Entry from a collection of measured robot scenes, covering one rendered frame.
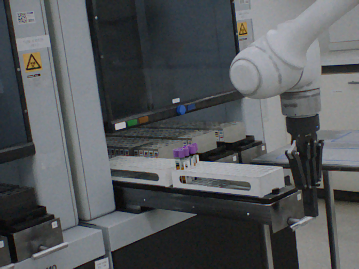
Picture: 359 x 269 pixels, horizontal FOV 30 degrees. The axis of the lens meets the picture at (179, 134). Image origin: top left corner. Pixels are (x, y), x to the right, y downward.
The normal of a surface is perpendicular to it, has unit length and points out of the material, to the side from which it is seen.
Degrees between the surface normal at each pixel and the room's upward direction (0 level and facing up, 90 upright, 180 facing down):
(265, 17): 90
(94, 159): 90
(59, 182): 90
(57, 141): 90
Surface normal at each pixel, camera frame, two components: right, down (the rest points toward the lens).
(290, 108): -0.69, 0.21
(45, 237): 0.71, 0.03
